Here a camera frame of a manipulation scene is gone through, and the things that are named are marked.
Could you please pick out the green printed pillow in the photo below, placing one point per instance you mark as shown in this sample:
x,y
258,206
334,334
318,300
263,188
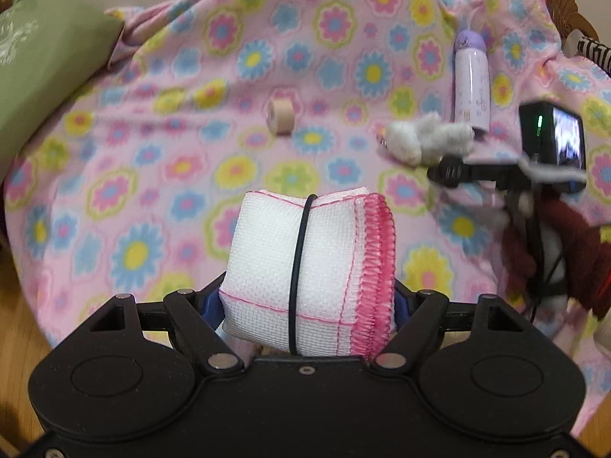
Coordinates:
x,y
43,67

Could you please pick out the pink floral fleece blanket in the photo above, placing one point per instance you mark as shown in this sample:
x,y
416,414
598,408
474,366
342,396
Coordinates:
x,y
143,176

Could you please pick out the white fluffy plush toy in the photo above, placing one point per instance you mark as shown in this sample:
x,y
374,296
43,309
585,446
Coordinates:
x,y
405,138

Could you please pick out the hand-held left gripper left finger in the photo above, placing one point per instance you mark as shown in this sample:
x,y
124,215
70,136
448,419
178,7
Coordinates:
x,y
210,307

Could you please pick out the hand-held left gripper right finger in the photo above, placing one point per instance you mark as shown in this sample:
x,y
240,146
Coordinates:
x,y
400,305

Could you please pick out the purple white spray bottle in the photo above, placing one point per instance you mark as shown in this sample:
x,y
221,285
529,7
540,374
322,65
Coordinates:
x,y
471,90

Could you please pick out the black white striped item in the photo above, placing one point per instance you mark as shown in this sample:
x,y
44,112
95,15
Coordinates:
x,y
594,52

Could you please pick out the white cloth with pink edge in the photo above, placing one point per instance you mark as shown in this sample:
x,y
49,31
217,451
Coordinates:
x,y
267,272

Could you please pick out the beige tape roll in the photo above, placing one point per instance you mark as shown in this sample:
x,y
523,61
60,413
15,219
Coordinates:
x,y
281,115

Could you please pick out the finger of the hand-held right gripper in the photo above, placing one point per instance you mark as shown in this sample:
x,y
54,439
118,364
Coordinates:
x,y
472,172

